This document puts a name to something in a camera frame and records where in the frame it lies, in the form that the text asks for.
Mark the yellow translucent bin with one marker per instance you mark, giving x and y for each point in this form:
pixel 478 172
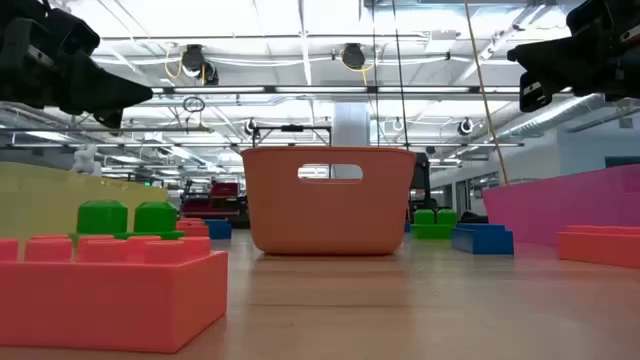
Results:
pixel 40 205

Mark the red bin cart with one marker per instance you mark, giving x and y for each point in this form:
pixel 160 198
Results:
pixel 225 190

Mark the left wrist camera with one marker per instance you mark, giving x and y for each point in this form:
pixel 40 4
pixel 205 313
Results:
pixel 75 32

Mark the black background lump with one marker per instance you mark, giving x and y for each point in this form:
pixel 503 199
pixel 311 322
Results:
pixel 474 217

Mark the orange plastic bin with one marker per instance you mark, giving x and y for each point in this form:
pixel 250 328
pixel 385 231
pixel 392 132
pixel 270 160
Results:
pixel 325 215

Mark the green toy brick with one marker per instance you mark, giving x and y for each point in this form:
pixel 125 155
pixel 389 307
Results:
pixel 432 230
pixel 102 217

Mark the white building column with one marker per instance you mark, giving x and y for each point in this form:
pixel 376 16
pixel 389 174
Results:
pixel 351 125

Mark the orange toy brick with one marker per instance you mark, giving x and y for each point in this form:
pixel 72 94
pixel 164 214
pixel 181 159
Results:
pixel 195 229
pixel 600 247
pixel 110 300

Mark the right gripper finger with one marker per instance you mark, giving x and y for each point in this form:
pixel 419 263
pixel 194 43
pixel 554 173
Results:
pixel 532 92
pixel 565 60

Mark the black camera stand frame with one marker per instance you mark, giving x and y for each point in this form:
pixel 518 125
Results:
pixel 292 128

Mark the pink translucent bin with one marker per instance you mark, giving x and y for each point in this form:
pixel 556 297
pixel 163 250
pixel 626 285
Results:
pixel 550 205

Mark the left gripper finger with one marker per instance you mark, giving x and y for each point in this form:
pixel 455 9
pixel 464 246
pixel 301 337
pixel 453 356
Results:
pixel 105 92
pixel 112 119

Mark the long ceiling light rail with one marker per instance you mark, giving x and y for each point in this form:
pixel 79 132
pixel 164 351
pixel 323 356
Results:
pixel 320 90

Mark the blue toy brick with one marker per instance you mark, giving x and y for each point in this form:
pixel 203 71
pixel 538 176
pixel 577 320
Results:
pixel 408 227
pixel 482 241
pixel 220 230

